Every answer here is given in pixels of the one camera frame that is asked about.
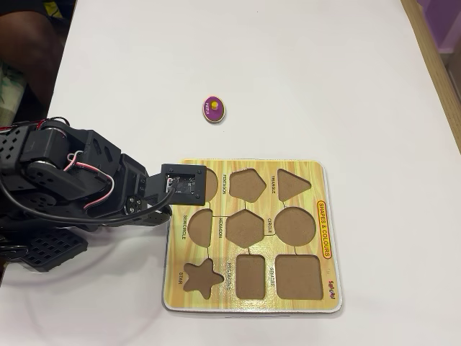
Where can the yellow black garment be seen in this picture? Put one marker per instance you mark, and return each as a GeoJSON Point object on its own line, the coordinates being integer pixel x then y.
{"type": "Point", "coordinates": [57, 7]}

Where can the seated person brown leg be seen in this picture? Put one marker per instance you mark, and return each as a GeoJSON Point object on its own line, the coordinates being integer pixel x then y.
{"type": "Point", "coordinates": [29, 54]}

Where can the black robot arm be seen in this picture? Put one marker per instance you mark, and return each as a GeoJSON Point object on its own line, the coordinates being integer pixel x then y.
{"type": "Point", "coordinates": [39, 147]}

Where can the wooden shape puzzle board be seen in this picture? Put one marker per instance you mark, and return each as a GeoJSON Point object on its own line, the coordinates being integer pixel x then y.
{"type": "Point", "coordinates": [266, 248]}

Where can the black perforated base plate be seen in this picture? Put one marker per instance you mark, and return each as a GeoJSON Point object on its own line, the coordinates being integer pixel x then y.
{"type": "Point", "coordinates": [54, 248]}

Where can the purple oval piece yellow pin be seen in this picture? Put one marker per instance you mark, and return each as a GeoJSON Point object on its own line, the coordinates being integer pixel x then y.
{"type": "Point", "coordinates": [216, 113]}

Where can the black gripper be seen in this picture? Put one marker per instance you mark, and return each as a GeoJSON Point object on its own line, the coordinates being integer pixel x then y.
{"type": "Point", "coordinates": [135, 206]}

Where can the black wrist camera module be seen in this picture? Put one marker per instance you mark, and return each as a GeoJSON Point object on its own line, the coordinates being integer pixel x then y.
{"type": "Point", "coordinates": [200, 187]}

